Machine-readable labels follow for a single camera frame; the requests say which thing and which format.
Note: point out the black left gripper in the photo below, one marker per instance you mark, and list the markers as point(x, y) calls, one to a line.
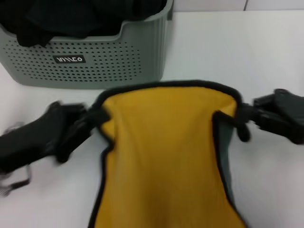
point(35, 140)

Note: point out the black cloth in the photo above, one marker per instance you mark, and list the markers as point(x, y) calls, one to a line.
point(71, 21)

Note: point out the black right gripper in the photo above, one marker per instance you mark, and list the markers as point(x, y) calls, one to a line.
point(285, 116)

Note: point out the yellow green towel black edge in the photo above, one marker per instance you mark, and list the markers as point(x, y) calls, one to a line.
point(166, 154)

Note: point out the green perforated plastic storage box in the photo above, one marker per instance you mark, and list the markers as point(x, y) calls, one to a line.
point(107, 64)

